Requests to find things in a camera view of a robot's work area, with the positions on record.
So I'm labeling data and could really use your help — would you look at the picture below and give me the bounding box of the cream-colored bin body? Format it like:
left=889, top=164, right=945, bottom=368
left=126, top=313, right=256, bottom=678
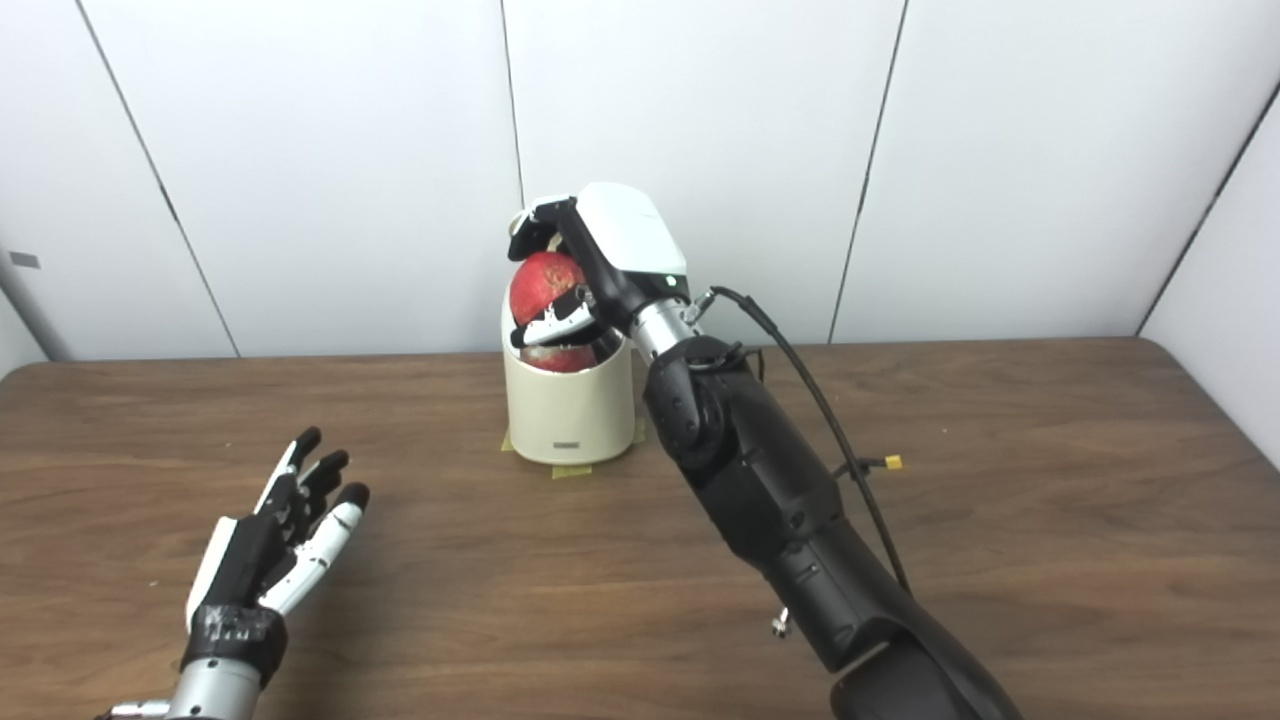
left=501, top=300, right=637, bottom=466

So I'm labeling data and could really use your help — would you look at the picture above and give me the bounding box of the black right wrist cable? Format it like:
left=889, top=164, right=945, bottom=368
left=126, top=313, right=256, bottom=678
left=685, top=286, right=911, bottom=591

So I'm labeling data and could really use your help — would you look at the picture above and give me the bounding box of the red apple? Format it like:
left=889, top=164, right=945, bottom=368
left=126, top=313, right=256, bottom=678
left=509, top=251, right=601, bottom=374

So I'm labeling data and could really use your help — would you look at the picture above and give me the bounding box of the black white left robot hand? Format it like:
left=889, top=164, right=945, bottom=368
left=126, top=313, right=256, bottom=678
left=180, top=427, right=371, bottom=686

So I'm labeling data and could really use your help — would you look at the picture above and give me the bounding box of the cable with yellow connector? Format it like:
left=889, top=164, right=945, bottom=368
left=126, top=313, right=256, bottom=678
left=835, top=455, right=904, bottom=482

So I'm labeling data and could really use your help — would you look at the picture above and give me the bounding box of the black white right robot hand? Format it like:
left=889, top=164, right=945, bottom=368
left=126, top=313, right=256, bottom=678
left=507, top=182, right=691, bottom=349

